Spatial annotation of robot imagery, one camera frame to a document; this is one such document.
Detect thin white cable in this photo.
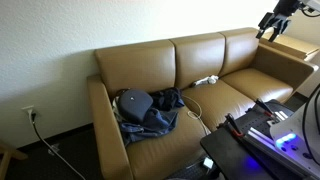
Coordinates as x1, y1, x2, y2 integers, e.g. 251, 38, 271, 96
181, 94, 212, 135

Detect black mounting table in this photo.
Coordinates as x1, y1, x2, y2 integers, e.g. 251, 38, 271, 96
199, 99, 320, 180

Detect blue denim trousers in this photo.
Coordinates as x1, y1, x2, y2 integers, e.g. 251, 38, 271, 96
118, 87, 186, 148

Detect brown leather sofa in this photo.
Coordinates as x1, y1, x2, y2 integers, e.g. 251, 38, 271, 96
87, 27, 319, 180

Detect black and white power cord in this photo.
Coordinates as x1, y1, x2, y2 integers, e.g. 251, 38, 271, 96
29, 111, 87, 180

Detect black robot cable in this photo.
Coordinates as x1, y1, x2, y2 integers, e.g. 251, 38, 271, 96
301, 83, 320, 159

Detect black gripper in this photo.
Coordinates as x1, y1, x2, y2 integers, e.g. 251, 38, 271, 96
255, 11, 292, 43

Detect wooden chair frame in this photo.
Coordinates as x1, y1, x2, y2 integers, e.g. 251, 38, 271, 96
0, 141, 30, 180

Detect white wall outlet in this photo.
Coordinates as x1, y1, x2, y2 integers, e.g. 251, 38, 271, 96
21, 105, 36, 118

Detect white remote-shaped device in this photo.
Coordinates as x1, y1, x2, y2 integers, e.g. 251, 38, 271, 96
190, 74, 220, 89

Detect white cloth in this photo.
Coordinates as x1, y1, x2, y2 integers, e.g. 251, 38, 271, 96
111, 96, 124, 123

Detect wooden side table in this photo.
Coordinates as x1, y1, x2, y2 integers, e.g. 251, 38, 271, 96
259, 31, 320, 63

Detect dark power strip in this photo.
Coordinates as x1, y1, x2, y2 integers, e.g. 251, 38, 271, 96
169, 163, 209, 180

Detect white power adapter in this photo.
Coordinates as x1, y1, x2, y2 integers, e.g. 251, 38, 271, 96
202, 157, 215, 170

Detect gray cap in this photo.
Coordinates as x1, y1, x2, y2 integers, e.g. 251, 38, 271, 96
116, 88, 155, 125

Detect red and black clamp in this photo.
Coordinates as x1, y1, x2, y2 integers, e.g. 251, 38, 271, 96
254, 97, 278, 118
223, 113, 245, 138

